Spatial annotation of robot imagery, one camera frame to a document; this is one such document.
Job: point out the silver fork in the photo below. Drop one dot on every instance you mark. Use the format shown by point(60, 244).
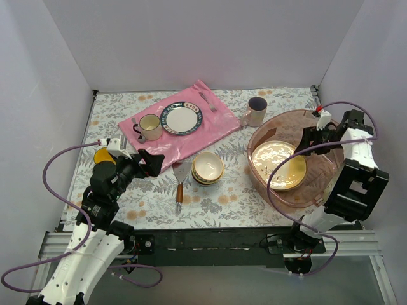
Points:
point(211, 106)

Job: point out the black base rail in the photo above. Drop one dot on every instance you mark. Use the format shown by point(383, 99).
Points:
point(248, 246)

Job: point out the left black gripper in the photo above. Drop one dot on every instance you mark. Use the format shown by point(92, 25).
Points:
point(142, 164)

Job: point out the metal spatula wooden handle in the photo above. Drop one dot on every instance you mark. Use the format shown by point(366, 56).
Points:
point(181, 171)

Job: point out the cream mug black handle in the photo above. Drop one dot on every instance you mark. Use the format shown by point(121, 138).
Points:
point(150, 126)

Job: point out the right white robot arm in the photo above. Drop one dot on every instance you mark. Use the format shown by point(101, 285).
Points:
point(358, 184)

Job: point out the yellow orange cup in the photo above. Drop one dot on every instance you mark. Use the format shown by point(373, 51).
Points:
point(102, 155)

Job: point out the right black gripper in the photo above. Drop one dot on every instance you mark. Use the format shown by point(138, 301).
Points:
point(317, 137)

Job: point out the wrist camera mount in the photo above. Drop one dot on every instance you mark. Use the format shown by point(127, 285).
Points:
point(116, 146)
point(323, 116)

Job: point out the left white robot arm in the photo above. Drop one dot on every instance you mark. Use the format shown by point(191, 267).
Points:
point(97, 237)

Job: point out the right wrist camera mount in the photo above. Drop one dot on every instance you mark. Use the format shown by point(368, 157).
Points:
point(323, 116)

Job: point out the pink mug purple inside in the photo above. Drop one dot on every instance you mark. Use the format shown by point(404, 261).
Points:
point(255, 112)

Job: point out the green rimmed white plate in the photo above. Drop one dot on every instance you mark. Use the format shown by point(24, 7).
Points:
point(181, 118)

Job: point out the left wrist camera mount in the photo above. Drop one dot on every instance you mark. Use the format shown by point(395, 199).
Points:
point(116, 146)

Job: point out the yellow rimmed cream bowl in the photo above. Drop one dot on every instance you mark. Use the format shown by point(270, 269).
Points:
point(208, 167)

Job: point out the pink transparent plastic bin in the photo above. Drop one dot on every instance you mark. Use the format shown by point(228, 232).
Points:
point(288, 127)

